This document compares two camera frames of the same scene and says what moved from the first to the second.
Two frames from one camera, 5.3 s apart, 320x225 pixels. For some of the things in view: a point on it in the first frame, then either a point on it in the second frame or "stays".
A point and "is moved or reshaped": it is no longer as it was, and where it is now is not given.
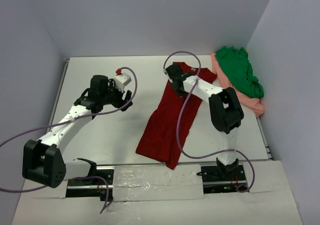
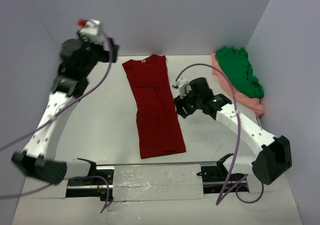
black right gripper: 175,79 to 181,107
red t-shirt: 166,134 is moved or reshaped
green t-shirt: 236,63 stays
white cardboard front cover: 165,194 stays
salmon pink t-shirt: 254,105 stays
